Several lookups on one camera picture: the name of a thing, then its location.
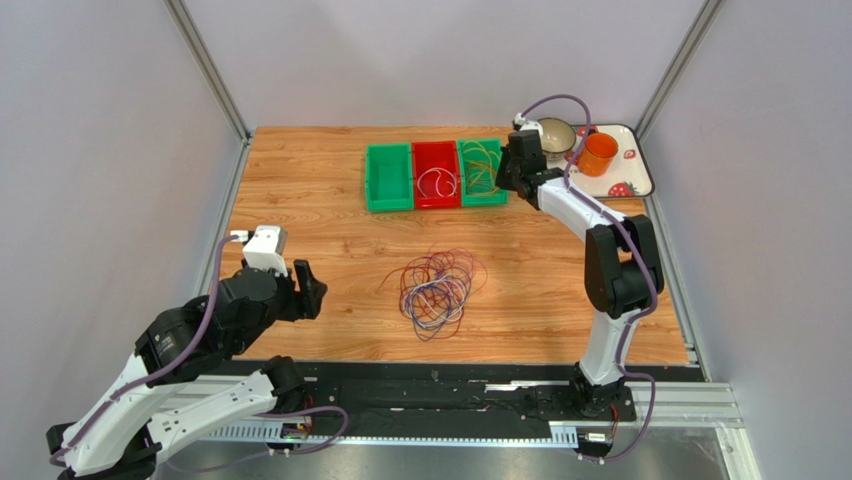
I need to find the white wire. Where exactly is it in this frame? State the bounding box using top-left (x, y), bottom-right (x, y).
top-left (416, 166), bottom-right (459, 198)

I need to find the blue wire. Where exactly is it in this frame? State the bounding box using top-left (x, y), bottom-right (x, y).
top-left (399, 252), bottom-right (474, 334)

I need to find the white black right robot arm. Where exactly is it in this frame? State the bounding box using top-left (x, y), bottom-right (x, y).
top-left (496, 130), bottom-right (664, 418)

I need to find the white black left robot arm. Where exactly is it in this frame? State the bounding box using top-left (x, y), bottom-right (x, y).
top-left (46, 260), bottom-right (328, 479)

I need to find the right green plastic bin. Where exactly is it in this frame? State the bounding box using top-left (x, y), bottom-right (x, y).
top-left (456, 138), bottom-right (508, 208)

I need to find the green plastic bin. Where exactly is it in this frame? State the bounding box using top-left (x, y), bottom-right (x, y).
top-left (364, 143), bottom-right (414, 213)
top-left (456, 138), bottom-right (508, 208)

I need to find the beige ceramic bowl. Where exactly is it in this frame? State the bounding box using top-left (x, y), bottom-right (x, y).
top-left (538, 117), bottom-right (577, 161)

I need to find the orange plastic cup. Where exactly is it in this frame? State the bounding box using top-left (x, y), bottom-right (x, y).
top-left (577, 132), bottom-right (619, 177)

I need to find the red plastic bin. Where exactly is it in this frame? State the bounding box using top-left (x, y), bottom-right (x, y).
top-left (411, 141), bottom-right (461, 210)

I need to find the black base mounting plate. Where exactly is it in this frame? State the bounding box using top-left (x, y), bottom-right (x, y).
top-left (219, 359), bottom-right (707, 441)

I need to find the strawberry pattern tray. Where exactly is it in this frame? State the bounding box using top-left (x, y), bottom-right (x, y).
top-left (570, 124), bottom-right (655, 198)

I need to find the left green plastic bin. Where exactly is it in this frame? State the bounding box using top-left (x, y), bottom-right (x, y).
top-left (364, 143), bottom-right (414, 213)

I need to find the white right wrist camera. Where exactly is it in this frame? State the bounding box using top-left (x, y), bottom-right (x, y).
top-left (512, 112), bottom-right (544, 136)

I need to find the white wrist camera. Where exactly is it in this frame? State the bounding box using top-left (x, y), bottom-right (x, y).
top-left (512, 112), bottom-right (544, 136)
top-left (230, 225), bottom-right (289, 277)

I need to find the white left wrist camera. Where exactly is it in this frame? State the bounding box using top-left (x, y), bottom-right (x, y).
top-left (230, 225), bottom-right (289, 277)

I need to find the right aluminium corner post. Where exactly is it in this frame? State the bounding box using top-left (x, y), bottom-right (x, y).
top-left (635, 0), bottom-right (726, 141)

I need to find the aluminium corner post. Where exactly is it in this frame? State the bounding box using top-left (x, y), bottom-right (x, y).
top-left (635, 0), bottom-right (726, 141)
top-left (164, 0), bottom-right (252, 145)

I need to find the left aluminium corner post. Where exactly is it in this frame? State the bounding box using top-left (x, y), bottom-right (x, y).
top-left (164, 0), bottom-right (252, 145)

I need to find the aluminium frame rail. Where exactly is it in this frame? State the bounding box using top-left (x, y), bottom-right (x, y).
top-left (209, 366), bottom-right (741, 458)

